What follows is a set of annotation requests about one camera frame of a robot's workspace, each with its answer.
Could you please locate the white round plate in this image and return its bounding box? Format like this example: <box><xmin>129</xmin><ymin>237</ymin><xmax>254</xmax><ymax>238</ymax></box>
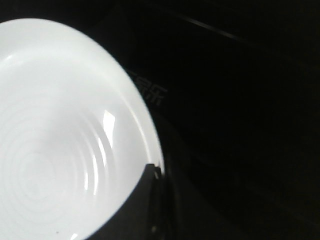
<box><xmin>0</xmin><ymin>18</ymin><xmax>165</xmax><ymax>240</ymax></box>

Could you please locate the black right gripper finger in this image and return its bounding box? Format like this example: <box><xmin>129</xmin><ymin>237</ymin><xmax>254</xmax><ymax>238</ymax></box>
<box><xmin>89</xmin><ymin>163</ymin><xmax>165</xmax><ymax>240</ymax></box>

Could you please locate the black glass cooktop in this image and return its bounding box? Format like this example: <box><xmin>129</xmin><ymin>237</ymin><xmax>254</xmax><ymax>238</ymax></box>
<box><xmin>0</xmin><ymin>0</ymin><xmax>320</xmax><ymax>240</ymax></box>

